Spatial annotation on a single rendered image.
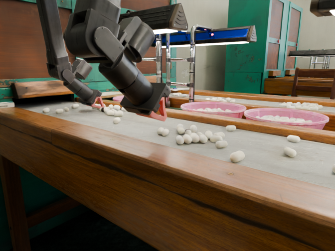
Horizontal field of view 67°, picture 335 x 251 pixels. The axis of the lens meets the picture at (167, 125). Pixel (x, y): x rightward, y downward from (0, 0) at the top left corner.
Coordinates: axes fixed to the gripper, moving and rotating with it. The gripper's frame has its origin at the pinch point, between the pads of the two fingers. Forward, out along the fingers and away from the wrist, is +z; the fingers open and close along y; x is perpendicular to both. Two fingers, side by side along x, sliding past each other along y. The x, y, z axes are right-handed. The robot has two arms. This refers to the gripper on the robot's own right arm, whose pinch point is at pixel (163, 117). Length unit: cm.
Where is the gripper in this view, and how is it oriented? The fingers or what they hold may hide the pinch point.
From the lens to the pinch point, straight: 60.4
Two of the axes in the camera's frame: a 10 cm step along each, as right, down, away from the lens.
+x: -4.2, 8.5, -3.2
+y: -7.7, -1.4, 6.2
